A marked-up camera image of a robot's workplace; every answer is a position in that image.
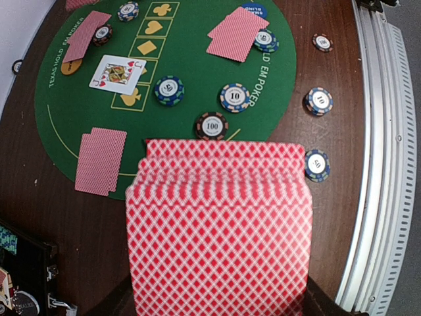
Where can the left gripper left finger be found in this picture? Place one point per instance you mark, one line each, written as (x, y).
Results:
(119, 302)

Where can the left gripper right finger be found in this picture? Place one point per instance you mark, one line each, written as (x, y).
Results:
(317, 303)

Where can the red playing card deck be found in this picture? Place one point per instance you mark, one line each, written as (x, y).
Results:
(219, 228)

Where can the green blue chip stack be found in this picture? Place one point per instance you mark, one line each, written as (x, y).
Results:
(317, 165)

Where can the red card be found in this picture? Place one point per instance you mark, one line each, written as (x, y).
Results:
(93, 173)
(233, 43)
(80, 39)
(109, 147)
(71, 5)
(243, 18)

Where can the face up king card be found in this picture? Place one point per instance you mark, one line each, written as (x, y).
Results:
(117, 74)

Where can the orange round blind button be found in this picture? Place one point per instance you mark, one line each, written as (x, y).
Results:
(71, 67)

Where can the blue tan chip stack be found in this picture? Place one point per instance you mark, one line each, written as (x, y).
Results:
(319, 101)

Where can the black poker chip case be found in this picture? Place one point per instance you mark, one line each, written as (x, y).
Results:
(34, 270)

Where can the clear acrylic dealer button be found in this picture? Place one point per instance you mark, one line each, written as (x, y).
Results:
(25, 304)

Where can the card deck in case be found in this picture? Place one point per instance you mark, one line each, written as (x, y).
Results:
(7, 291)

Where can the teal chip row in case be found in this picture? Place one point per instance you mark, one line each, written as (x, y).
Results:
(8, 240)

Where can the green round poker mat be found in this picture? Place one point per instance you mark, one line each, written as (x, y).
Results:
(172, 36)

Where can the blue round blind button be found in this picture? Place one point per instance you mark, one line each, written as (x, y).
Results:
(256, 8)

